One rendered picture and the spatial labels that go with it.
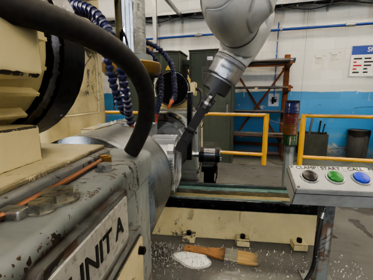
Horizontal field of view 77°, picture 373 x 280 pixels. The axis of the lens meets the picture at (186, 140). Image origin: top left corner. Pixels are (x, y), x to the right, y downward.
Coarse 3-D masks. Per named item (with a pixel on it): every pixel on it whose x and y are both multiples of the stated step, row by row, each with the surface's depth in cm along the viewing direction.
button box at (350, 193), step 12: (288, 168) 52; (300, 168) 51; (312, 168) 51; (324, 168) 51; (336, 168) 51; (348, 168) 50; (360, 168) 50; (288, 180) 52; (300, 180) 49; (324, 180) 48; (348, 180) 48; (372, 180) 48; (288, 192) 52; (300, 192) 47; (312, 192) 47; (324, 192) 47; (336, 192) 46; (348, 192) 46; (360, 192) 46; (372, 192) 45; (312, 204) 49; (324, 204) 49; (336, 204) 48; (348, 204) 48; (360, 204) 48; (372, 204) 47
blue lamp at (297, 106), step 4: (288, 104) 97; (292, 104) 96; (296, 104) 95; (284, 108) 99; (288, 108) 97; (292, 108) 96; (296, 108) 96; (284, 112) 99; (288, 112) 97; (292, 112) 96; (296, 112) 96
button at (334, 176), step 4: (328, 172) 49; (332, 172) 49; (336, 172) 49; (328, 176) 48; (332, 176) 48; (336, 176) 48; (340, 176) 48; (332, 180) 48; (336, 180) 47; (340, 180) 47
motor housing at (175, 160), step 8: (152, 136) 75; (160, 136) 74; (168, 136) 75; (176, 136) 75; (160, 144) 73; (176, 144) 73; (176, 152) 84; (176, 160) 85; (176, 168) 84; (176, 176) 83; (176, 184) 79; (176, 192) 77
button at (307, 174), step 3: (306, 171) 50; (309, 171) 49; (312, 171) 50; (303, 174) 49; (306, 174) 49; (309, 174) 49; (312, 174) 49; (315, 174) 49; (303, 177) 49; (306, 177) 48; (309, 177) 48; (312, 177) 48; (315, 177) 48; (309, 180) 48; (312, 180) 48; (315, 180) 48
